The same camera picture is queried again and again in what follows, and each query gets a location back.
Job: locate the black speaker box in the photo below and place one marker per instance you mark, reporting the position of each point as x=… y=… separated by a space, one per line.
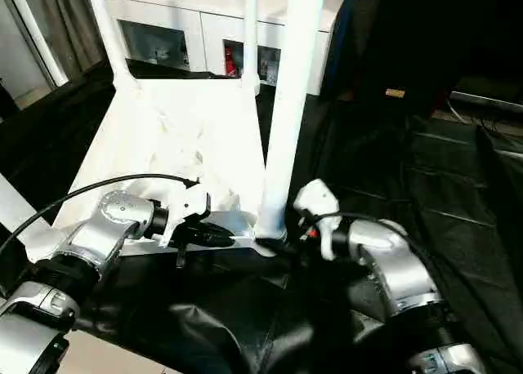
x=388 y=35

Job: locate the white plastic table top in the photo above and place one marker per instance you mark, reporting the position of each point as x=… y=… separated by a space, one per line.
x=184 y=117

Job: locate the black plastic mat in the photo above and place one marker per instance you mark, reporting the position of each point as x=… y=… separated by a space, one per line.
x=408 y=166

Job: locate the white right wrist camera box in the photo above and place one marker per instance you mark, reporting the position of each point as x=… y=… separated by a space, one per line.
x=316 y=194

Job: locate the white plastic table leg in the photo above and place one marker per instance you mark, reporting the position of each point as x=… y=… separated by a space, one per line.
x=18 y=215
x=290 y=84
x=106 y=35
x=250 y=35

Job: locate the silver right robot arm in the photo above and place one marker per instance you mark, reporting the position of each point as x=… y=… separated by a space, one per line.
x=396 y=268

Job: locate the white door frame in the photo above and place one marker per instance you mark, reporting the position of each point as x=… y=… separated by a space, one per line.
x=37 y=35

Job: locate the white glass-door cabinet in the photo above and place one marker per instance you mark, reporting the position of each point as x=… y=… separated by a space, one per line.
x=163 y=6

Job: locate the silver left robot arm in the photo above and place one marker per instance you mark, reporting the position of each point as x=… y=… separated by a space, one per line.
x=114 y=215

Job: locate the black television edge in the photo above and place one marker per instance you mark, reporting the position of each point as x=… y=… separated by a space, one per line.
x=486 y=98

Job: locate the grey curtain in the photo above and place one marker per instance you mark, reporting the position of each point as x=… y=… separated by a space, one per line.
x=73 y=23

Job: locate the red packet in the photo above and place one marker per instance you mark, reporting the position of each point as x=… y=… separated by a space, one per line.
x=231 y=61

